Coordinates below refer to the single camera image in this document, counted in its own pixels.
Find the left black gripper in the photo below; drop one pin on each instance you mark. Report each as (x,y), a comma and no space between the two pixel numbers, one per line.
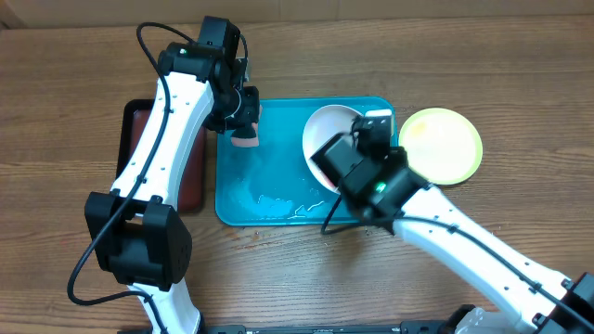
(212,122)

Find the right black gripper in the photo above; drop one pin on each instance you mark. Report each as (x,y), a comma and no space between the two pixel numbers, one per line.
(401,158)

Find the dark green sponge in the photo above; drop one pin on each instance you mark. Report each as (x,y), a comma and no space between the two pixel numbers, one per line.
(247,137)

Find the white pink-rimmed plate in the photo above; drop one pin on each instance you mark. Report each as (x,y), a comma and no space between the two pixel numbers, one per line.
(322,125)

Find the yellow-green plate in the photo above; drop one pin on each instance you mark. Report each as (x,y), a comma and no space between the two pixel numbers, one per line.
(442,146)

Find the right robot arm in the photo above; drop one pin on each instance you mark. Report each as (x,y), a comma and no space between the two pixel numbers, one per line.
(529,297)

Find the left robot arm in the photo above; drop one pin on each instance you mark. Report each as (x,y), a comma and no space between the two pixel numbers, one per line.
(136,231)

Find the black tray with red liquid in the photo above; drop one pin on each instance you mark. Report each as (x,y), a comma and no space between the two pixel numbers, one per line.
(191,193)

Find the teal plastic serving tray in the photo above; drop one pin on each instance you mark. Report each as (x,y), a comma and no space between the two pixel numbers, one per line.
(272,184)

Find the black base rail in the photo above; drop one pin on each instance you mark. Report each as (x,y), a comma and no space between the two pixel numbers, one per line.
(406,327)

